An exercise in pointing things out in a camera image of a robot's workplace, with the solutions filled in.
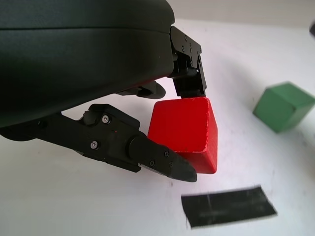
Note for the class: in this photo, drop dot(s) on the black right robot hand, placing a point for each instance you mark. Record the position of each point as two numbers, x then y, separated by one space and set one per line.
313 29

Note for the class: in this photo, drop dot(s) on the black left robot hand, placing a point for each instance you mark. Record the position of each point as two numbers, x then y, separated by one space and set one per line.
86 56

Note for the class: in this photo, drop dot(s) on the green wooden cube block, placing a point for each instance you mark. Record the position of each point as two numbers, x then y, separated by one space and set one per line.
280 108

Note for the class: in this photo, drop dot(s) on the red wooden cube block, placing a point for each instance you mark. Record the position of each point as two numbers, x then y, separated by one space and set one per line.
182 125

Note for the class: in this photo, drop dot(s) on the black tape strip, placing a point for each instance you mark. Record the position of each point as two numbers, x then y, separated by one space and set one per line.
229 207

